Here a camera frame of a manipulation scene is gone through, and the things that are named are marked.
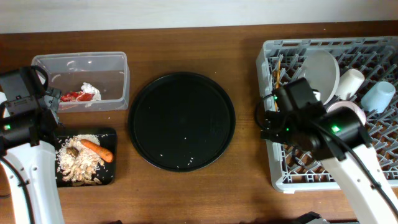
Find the white tissue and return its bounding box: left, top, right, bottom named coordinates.
left=81, top=82, right=101, bottom=101

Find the brown pine cone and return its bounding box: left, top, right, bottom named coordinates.
left=66, top=146, right=80, bottom=159

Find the clear plastic bin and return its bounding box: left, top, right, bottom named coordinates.
left=31, top=52, right=130, bottom=113

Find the grey dishwasher rack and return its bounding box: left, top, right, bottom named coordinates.
left=256, top=37, right=397, bottom=194

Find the wooden chopstick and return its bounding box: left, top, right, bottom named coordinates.
left=274, top=60, right=280, bottom=111

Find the orange carrot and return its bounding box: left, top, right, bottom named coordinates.
left=80, top=139, right=114, bottom=163

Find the round black tray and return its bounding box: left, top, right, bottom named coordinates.
left=127, top=72, right=236, bottom=172

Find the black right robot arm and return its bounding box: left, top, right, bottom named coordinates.
left=254, top=78, right=397, bottom=223

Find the red snack wrapper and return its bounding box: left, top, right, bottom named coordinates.
left=60, top=91, right=94, bottom=102

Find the rectangular black tray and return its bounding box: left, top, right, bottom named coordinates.
left=55, top=128, right=118, bottom=187

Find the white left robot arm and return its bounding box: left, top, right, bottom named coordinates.
left=1, top=65, right=64, bottom=223

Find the grey round plate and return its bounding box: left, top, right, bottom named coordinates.
left=298, top=50, right=340, bottom=105

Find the pink bowl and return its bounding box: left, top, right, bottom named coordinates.
left=326, top=101, right=366, bottom=125

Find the rice and nutshell pile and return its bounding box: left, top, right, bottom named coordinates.
left=55, top=134, right=105, bottom=187

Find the light blue cup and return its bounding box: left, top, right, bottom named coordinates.
left=361, top=81, right=396, bottom=113

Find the white cup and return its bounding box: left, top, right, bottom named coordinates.
left=335, top=68, right=365, bottom=100

